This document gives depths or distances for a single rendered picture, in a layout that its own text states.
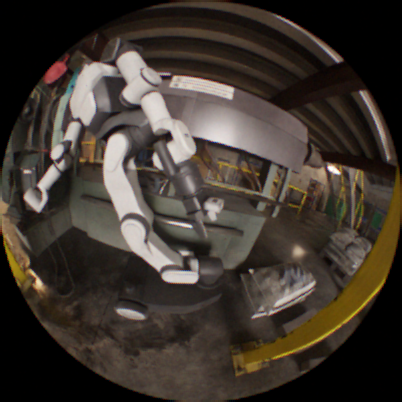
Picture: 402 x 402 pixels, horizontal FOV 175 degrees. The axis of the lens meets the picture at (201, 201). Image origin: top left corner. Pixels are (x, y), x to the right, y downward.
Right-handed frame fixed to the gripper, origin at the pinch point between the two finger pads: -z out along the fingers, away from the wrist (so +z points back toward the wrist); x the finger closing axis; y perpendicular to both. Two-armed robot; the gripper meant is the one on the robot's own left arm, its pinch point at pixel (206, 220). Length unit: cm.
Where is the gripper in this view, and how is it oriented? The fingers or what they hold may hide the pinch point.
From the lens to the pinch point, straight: 41.8
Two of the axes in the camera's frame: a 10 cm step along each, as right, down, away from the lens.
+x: -3.7, 3.9, -8.4
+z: -4.1, -8.8, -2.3
